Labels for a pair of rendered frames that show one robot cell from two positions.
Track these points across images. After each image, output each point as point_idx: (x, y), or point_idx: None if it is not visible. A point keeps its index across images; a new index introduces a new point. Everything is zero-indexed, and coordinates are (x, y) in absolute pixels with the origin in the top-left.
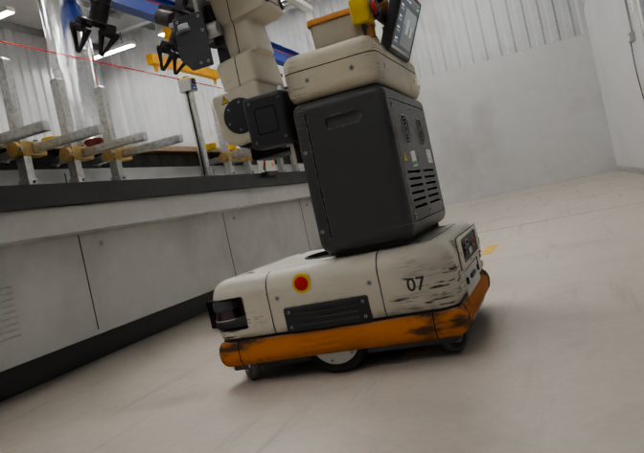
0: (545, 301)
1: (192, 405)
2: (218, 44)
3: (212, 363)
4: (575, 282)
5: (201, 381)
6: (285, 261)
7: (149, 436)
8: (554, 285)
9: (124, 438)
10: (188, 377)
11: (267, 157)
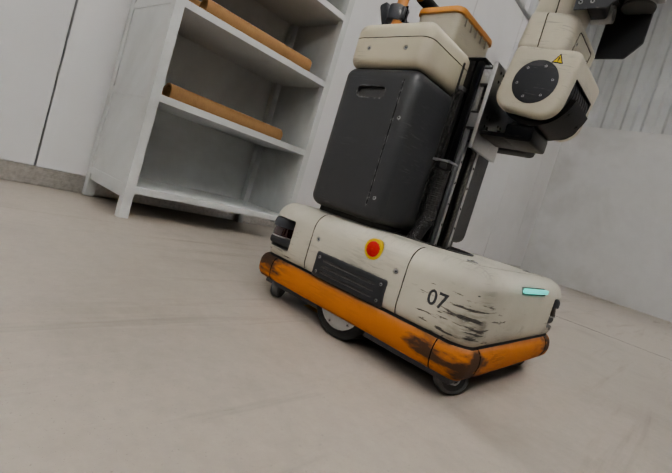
0: (241, 271)
1: (559, 372)
2: (599, 19)
3: (602, 441)
4: (159, 257)
5: (579, 401)
6: (495, 264)
7: (571, 364)
8: (172, 264)
9: (593, 374)
10: (613, 425)
11: (525, 151)
